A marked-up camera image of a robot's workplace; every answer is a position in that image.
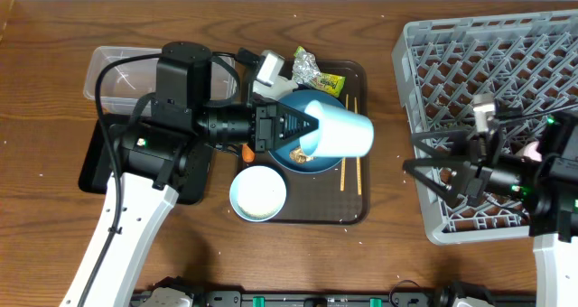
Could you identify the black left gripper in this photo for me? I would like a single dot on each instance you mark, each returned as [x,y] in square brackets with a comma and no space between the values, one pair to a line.
[265,124]

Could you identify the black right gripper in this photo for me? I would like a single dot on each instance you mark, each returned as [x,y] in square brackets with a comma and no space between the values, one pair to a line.
[475,167]

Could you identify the large blue bowl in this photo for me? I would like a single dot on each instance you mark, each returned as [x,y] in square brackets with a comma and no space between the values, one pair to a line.
[299,100]

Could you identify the light blue cup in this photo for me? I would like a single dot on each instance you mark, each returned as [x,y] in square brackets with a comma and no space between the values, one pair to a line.
[340,133]

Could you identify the small pink cup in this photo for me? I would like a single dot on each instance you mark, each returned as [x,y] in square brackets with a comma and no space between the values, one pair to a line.
[530,151]

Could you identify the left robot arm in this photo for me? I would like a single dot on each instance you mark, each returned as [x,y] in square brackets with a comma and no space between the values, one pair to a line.
[134,210]

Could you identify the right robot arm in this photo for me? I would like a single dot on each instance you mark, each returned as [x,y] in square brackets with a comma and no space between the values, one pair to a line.
[552,206]

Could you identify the grey dishwasher rack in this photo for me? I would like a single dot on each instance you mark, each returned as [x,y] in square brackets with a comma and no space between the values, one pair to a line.
[527,61]

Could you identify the brown food scrap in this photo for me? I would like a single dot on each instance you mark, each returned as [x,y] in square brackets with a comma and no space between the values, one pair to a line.
[298,156]

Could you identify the crumpled white napkin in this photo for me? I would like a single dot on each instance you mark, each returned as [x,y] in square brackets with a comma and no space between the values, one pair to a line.
[281,87]

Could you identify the orange carrot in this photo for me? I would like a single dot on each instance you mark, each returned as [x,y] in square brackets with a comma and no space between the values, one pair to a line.
[248,156]

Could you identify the foil snack wrapper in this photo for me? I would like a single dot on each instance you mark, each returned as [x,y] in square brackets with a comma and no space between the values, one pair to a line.
[306,72]

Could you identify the light blue rice plate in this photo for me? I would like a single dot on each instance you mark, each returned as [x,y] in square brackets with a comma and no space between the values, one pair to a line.
[258,193]

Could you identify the dark brown serving tray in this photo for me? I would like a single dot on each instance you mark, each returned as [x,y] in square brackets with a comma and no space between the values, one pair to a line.
[315,198]

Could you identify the right wooden chopstick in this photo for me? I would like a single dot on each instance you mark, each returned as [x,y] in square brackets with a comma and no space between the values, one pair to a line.
[358,165]

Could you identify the clear plastic bin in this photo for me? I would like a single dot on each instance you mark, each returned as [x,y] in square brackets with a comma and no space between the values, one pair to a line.
[125,84]

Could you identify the black plastic tray bin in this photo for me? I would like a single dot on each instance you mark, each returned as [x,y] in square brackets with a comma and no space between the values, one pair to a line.
[95,162]

